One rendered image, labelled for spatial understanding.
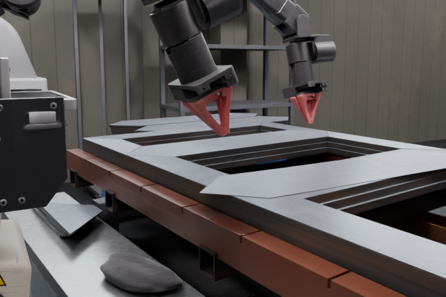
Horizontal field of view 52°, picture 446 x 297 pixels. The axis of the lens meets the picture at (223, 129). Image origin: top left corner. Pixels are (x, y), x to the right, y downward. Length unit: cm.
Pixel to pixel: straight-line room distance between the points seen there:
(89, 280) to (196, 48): 52
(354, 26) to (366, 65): 53
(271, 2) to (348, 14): 486
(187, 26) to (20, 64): 292
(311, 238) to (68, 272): 52
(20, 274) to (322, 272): 44
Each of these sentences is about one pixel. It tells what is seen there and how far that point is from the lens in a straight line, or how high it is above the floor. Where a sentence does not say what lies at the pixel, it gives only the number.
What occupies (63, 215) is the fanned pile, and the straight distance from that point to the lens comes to 123.
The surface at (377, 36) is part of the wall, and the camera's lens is 634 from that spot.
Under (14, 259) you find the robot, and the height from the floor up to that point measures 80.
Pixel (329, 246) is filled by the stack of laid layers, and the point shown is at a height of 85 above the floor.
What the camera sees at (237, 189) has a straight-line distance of 85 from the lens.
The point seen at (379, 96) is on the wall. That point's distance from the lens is 640.
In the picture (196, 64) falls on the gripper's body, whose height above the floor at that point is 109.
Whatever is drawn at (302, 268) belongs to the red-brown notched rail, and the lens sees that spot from 65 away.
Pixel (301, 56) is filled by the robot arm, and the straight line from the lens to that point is 117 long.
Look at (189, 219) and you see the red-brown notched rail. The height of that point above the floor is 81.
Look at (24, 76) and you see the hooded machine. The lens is 352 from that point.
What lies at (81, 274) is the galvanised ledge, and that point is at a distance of 100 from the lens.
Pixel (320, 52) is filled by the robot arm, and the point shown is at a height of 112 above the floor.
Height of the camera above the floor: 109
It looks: 8 degrees down
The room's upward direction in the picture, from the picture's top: straight up
